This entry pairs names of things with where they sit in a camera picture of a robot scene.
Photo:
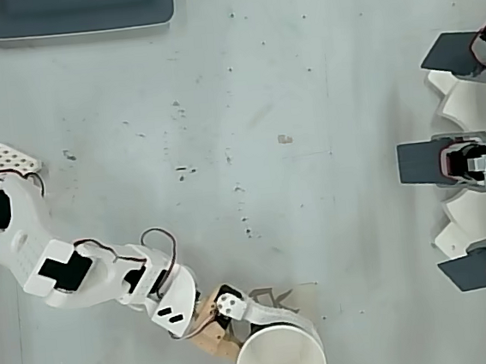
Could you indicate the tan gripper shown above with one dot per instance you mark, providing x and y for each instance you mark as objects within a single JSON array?
[{"x": 211, "y": 323}]

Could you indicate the white paper cup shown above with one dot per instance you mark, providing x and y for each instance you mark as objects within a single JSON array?
[{"x": 281, "y": 359}]

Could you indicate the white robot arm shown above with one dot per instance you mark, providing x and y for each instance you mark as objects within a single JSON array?
[{"x": 29, "y": 237}]

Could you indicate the printed paper mat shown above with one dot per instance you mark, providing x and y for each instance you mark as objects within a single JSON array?
[{"x": 301, "y": 297}]

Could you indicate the dark grey flap panel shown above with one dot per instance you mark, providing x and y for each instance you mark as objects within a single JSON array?
[
  {"x": 450, "y": 54},
  {"x": 420, "y": 162},
  {"x": 467, "y": 272}
]

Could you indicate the grey plastic tray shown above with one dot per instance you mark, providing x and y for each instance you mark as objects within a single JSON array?
[{"x": 72, "y": 13}]

